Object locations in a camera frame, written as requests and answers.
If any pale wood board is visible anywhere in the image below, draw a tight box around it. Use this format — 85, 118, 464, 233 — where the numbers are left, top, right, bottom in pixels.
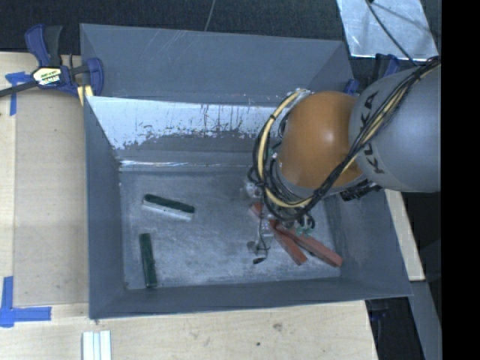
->
12, 88, 92, 308

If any grey metal bin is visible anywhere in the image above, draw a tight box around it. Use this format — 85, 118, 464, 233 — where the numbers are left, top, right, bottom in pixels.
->
79, 22, 414, 320

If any dark green flat block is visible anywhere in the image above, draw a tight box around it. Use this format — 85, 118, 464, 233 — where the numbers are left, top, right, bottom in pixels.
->
138, 232, 159, 289

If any red-brown flat block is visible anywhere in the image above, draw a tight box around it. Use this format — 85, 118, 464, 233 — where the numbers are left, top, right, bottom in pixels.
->
268, 219, 344, 269
249, 202, 308, 267

